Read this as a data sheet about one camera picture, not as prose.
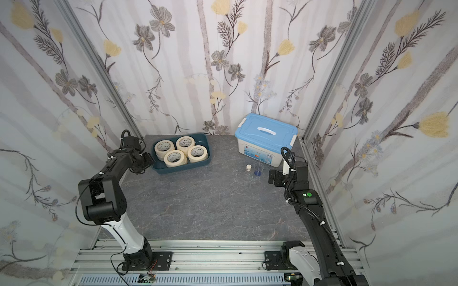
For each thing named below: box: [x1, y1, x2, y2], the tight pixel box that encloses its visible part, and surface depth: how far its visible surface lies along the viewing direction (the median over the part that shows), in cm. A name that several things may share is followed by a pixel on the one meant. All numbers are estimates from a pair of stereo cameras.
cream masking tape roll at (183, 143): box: [175, 135, 196, 157], surface depth 113 cm
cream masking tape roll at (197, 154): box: [187, 144, 209, 164], surface depth 106 cm
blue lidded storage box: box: [234, 113, 299, 168], surface depth 102 cm
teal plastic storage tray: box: [151, 133, 212, 175], surface depth 107 cm
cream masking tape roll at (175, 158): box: [163, 150, 188, 168], surface depth 104 cm
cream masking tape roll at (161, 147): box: [154, 139, 176, 161], surface depth 110 cm
